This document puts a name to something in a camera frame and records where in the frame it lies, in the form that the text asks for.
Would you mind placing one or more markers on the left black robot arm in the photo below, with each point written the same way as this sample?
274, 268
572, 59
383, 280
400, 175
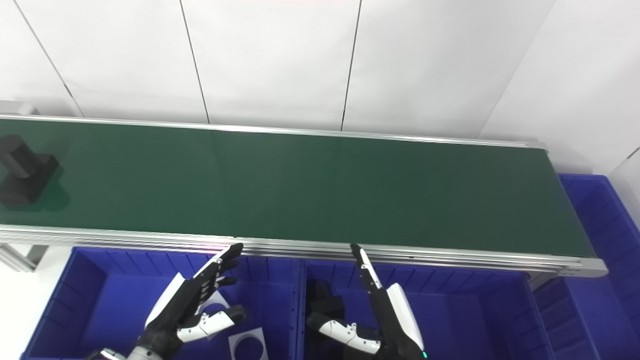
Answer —
137, 355

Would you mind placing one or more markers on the black block with cylinder part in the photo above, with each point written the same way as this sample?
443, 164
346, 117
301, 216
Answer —
325, 302
25, 175

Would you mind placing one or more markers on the aluminium conveyor support leg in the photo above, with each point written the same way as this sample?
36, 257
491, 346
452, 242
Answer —
20, 257

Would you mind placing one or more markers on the blue plastic bin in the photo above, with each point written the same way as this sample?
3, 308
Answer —
460, 320
115, 305
600, 300

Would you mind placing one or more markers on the green conveyor belt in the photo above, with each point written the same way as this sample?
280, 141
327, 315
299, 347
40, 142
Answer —
425, 254
320, 190

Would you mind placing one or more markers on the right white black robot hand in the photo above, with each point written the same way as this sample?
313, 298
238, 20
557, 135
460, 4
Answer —
395, 325

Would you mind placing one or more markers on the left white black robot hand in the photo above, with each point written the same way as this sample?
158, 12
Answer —
172, 310

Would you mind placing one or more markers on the white square plate with hole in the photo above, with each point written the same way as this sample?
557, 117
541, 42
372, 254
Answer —
260, 337
217, 301

